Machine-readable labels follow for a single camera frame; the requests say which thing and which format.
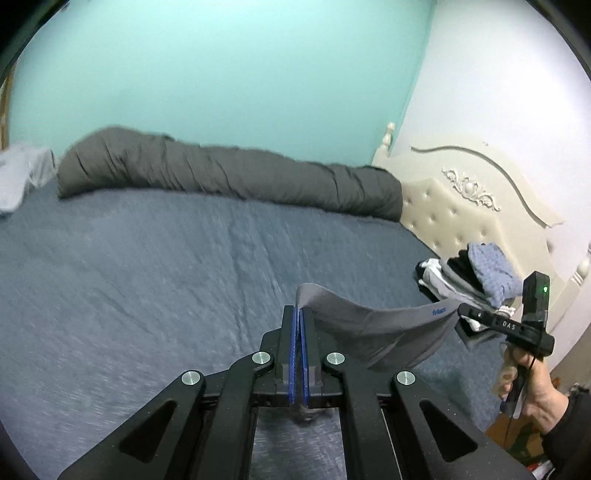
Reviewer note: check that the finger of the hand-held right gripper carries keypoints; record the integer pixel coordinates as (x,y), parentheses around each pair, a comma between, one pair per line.
(478,316)

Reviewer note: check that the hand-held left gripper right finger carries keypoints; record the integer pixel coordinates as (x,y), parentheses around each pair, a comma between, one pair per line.
(304,364)

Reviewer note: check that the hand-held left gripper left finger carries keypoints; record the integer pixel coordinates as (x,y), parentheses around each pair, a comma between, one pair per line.
(291,364)

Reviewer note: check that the grey underwear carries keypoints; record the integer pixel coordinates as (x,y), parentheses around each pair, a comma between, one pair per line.
(378,332)

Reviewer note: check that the person's right forearm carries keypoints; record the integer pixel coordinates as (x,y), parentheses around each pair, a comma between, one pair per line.
(570,438)

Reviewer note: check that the stack of folded clothes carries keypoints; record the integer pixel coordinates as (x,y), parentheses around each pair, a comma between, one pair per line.
(489,272)

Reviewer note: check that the person's right hand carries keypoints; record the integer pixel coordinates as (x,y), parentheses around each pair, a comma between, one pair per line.
(547,401)

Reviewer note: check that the cream carved headboard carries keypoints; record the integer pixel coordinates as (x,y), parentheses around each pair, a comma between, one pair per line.
(461,221)

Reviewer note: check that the rolled dark grey duvet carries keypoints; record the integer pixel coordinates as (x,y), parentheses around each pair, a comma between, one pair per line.
(221,173)

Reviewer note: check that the light grey blanket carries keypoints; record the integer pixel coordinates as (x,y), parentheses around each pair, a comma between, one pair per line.
(21,175)

